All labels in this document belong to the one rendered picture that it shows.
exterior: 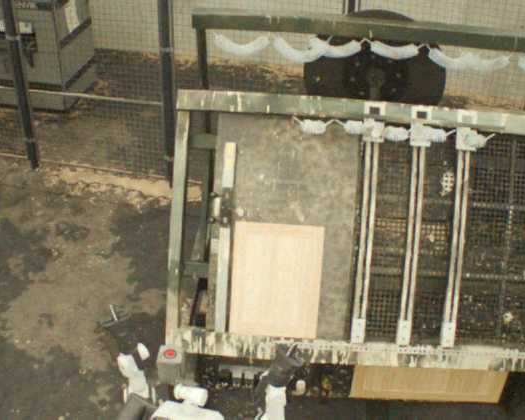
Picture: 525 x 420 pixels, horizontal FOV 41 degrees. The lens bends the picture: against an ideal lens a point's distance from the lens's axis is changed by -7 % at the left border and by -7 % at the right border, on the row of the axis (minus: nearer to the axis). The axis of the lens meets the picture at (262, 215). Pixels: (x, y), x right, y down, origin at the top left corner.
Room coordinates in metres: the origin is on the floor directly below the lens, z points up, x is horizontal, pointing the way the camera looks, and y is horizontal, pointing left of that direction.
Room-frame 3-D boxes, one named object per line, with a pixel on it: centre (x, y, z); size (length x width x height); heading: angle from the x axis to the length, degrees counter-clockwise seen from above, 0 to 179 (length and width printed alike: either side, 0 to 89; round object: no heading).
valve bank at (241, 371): (2.45, 0.00, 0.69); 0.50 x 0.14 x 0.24; 85
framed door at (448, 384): (2.69, -0.98, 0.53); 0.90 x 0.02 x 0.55; 85
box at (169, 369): (2.42, 0.44, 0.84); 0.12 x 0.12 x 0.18; 85
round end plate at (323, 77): (3.60, -0.60, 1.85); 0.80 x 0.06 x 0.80; 85
